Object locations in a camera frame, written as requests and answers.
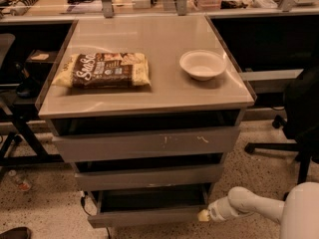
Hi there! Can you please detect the black cable on floor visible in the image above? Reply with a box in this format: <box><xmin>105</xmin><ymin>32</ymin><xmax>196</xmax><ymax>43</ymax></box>
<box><xmin>79</xmin><ymin>190</ymin><xmax>112</xmax><ymax>239</ymax></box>

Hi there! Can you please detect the black office chair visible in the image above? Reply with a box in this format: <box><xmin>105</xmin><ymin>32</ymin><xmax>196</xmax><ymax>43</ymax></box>
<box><xmin>244</xmin><ymin>66</ymin><xmax>319</xmax><ymax>184</ymax></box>

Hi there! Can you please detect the grey bottom drawer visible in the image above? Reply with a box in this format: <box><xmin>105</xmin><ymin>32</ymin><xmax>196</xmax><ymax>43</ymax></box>
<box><xmin>88</xmin><ymin>183</ymin><xmax>209</xmax><ymax>228</ymax></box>

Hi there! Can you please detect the grey drawer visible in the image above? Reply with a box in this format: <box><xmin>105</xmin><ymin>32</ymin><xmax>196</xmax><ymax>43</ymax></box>
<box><xmin>53</xmin><ymin>126</ymin><xmax>239</xmax><ymax>162</ymax></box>
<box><xmin>88</xmin><ymin>183</ymin><xmax>209</xmax><ymax>228</ymax></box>
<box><xmin>75</xmin><ymin>164</ymin><xmax>223</xmax><ymax>191</ymax></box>

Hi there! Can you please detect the white paper bowl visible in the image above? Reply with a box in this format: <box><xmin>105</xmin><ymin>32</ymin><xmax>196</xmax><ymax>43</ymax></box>
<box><xmin>179</xmin><ymin>50</ymin><xmax>227</xmax><ymax>81</ymax></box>

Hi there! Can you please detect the dark shoe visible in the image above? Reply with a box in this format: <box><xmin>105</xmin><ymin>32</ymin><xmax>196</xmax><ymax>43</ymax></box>
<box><xmin>0</xmin><ymin>227</ymin><xmax>31</xmax><ymax>239</ymax></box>

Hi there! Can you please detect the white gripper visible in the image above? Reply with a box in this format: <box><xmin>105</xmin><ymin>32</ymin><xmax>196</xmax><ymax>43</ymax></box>
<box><xmin>197</xmin><ymin>197</ymin><xmax>238</xmax><ymax>222</ymax></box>

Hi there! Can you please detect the black coiled spring tool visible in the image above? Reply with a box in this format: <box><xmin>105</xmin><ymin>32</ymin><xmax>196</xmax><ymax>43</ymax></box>
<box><xmin>10</xmin><ymin>0</ymin><xmax>38</xmax><ymax>16</ymax></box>

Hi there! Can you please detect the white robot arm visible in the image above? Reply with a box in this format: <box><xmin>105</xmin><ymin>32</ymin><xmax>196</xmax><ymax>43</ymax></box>
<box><xmin>197</xmin><ymin>182</ymin><xmax>319</xmax><ymax>239</ymax></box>

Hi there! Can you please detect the plastic bottle on floor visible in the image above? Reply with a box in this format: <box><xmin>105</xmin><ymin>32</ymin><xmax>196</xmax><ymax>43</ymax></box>
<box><xmin>8</xmin><ymin>170</ymin><xmax>32</xmax><ymax>191</ymax></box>

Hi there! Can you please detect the black desk frame left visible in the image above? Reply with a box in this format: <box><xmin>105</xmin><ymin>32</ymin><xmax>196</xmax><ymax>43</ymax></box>
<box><xmin>0</xmin><ymin>33</ymin><xmax>65</xmax><ymax>181</ymax></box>

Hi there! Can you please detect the long background workbench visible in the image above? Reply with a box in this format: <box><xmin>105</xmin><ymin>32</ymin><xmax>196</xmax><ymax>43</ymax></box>
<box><xmin>0</xmin><ymin>0</ymin><xmax>319</xmax><ymax>26</ymax></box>

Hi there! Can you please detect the grey top drawer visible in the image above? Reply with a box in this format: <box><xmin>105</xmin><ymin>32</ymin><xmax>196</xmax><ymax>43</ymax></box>
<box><xmin>53</xmin><ymin>126</ymin><xmax>239</xmax><ymax>162</ymax></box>

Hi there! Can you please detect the brown yellow snack bag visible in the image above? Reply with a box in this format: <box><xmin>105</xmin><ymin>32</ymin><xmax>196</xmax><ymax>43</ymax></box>
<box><xmin>53</xmin><ymin>53</ymin><xmax>151</xmax><ymax>89</ymax></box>

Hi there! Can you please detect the grey drawer cabinet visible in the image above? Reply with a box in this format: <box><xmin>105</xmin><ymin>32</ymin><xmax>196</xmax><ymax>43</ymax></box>
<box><xmin>35</xmin><ymin>14</ymin><xmax>257</xmax><ymax>231</ymax></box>

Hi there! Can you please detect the grey middle drawer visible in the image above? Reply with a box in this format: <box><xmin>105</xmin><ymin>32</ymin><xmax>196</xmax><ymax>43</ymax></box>
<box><xmin>75</xmin><ymin>164</ymin><xmax>223</xmax><ymax>191</ymax></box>

